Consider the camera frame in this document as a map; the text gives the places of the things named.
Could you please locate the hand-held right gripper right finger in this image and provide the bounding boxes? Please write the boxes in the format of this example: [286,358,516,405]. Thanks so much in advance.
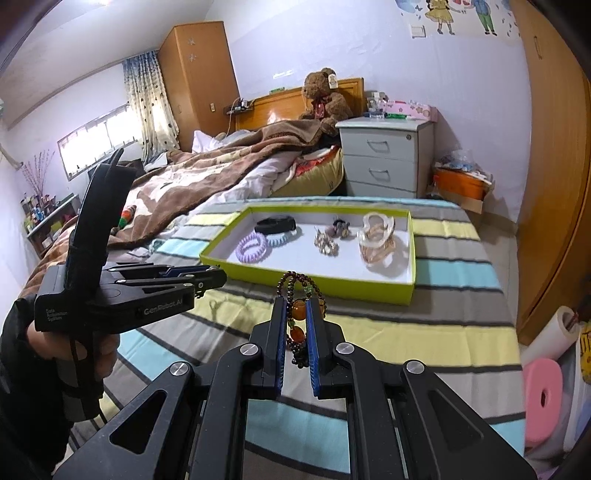
[306,298,539,480]

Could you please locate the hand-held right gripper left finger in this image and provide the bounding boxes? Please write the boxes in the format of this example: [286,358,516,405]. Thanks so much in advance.
[53,296,286,480]

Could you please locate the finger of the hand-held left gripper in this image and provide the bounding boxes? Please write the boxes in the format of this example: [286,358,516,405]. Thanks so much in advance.
[104,263,207,281]
[111,270,228,332]

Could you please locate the dark bead amber bracelet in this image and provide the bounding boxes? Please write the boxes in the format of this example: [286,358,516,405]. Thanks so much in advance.
[276,271,329,370]

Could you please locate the green cardboard box tray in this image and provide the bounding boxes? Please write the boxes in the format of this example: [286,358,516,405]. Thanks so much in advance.
[199,206,417,306]

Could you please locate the purple coil hair tie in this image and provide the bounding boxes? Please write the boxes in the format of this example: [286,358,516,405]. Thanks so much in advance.
[235,232,269,263]

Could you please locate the pearl gold hair clip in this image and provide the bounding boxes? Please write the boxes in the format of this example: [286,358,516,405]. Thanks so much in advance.
[314,227,340,257]

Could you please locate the black wristband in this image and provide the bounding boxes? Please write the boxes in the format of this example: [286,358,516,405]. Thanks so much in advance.
[254,215,297,234]

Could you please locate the person's left forearm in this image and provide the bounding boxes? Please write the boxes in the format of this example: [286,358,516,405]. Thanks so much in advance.
[0,295,70,480]

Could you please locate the person's left hand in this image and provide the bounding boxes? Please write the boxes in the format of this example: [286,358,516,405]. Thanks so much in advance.
[27,323,121,386]

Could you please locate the shelf with bottles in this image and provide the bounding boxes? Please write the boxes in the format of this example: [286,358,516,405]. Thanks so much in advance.
[21,191,81,259]

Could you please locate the pink flower branches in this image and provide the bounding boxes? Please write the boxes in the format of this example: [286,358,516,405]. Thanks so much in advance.
[21,150,56,199]

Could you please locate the gold clear hair claw clip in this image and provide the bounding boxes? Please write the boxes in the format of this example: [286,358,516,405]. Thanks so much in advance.
[359,235,400,278]

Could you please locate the window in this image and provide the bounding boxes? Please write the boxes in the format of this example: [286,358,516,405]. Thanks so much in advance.
[58,104,141,181]

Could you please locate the cream hair claw clip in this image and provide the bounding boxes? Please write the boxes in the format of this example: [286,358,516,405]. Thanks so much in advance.
[360,211,397,245]

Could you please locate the brown patterned blanket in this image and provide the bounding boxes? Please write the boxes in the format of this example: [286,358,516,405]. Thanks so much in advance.
[34,119,324,296]

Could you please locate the white pillow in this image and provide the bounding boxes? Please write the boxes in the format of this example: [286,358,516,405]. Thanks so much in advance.
[191,130,232,153]

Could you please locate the striped bedsheet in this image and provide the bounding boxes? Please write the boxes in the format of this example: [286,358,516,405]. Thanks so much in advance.
[69,196,525,480]

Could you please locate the white duvet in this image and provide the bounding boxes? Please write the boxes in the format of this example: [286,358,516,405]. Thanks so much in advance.
[249,150,301,195]

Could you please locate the dotted curtain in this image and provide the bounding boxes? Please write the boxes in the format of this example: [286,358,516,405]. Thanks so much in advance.
[122,53,181,162]

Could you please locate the yellow pillow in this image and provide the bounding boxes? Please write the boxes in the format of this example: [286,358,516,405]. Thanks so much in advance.
[272,148,345,199]

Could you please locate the grey two-drawer nightstand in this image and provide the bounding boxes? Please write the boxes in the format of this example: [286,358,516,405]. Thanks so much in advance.
[335,115,435,199]

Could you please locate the tall wooden wardrobe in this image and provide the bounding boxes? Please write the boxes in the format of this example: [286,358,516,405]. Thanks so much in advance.
[158,25,241,153]

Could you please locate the wooden headboard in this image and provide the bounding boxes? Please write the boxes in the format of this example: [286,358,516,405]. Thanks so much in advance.
[224,78,365,134]

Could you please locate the orange storage box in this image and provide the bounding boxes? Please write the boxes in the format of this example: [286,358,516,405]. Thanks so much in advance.
[431,154,495,213]

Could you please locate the pink plastic stool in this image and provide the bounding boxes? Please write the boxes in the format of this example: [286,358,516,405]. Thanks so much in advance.
[524,359,561,448]

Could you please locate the white paper roll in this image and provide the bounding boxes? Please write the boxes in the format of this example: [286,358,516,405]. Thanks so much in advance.
[522,305,580,365]

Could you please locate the brown teddy bear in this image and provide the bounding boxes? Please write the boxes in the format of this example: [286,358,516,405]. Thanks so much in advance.
[298,68,352,137]

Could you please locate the pink flowered box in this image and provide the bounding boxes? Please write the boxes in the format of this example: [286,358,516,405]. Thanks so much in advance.
[392,99,438,121]

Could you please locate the white plastic container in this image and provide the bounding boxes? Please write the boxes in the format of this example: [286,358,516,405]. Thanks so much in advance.
[561,355,587,453]

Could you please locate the yellow tin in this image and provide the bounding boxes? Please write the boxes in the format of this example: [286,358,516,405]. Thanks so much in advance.
[577,323,591,384]

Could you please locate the large wooden door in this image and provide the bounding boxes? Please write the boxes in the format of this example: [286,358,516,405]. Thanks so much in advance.
[510,0,591,347]

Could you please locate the blue coil hair tie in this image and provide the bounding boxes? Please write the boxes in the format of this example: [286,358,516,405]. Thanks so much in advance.
[265,228,301,247]

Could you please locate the wall poster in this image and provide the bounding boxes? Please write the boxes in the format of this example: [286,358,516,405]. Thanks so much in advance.
[397,0,520,40]

